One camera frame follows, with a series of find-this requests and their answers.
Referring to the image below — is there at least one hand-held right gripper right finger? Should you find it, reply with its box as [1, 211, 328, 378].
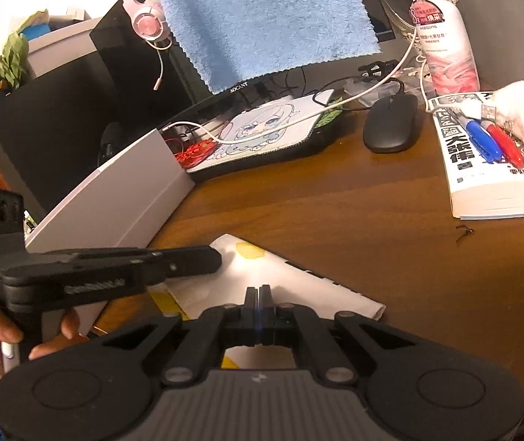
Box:
[258, 285, 421, 386]

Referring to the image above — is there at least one green leafy plant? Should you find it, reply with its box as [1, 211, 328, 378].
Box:
[0, 31, 31, 91]

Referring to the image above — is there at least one blue marker pen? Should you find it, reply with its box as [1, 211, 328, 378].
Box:
[464, 119, 504, 164]

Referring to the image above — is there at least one red ornament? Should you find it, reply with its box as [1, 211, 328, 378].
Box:
[174, 140, 219, 171]

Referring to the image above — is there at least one black computer monitor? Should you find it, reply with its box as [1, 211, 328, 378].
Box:
[165, 0, 400, 120]

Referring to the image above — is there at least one black hair clip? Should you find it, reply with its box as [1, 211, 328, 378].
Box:
[358, 61, 399, 79]

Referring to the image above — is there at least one cartoon printed mouse pad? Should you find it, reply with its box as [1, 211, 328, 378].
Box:
[186, 88, 351, 181]

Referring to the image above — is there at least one red marker pen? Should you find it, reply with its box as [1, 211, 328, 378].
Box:
[487, 122, 524, 169]

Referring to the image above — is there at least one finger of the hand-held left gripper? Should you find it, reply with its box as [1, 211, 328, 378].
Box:
[75, 245, 223, 286]

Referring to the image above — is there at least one pink white pump bottle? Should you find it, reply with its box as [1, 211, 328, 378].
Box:
[397, 0, 481, 95]

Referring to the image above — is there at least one grey storage box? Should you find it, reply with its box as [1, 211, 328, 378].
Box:
[11, 7, 106, 80]

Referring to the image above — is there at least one black computer mouse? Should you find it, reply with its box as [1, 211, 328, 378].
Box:
[363, 94, 420, 154]

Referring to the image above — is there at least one white yellow printed shopping bag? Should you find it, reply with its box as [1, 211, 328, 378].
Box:
[147, 233, 386, 370]

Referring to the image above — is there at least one blue fluffy towel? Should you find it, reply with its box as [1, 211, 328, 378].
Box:
[138, 0, 382, 95]

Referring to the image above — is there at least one pink cat-ear headset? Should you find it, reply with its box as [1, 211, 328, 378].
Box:
[109, 0, 174, 91]

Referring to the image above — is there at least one white cardboard box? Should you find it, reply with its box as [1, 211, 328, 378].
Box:
[25, 129, 196, 336]

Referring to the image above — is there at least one white charging cable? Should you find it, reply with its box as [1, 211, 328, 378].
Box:
[161, 0, 439, 144]

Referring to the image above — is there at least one white printed book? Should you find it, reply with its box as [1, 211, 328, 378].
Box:
[429, 91, 524, 220]

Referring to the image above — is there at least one black computer case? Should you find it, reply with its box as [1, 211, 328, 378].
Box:
[0, 0, 210, 223]

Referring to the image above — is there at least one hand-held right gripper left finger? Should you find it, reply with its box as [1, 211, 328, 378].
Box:
[99, 286, 259, 387]

